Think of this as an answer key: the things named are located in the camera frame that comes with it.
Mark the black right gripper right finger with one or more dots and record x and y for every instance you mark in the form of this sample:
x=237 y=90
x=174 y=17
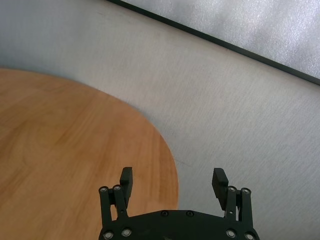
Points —
x=220 y=187

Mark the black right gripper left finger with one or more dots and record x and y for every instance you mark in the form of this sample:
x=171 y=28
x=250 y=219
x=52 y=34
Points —
x=126 y=187

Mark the black wall rail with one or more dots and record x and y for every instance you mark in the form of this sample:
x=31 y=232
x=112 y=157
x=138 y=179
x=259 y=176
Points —
x=212 y=39

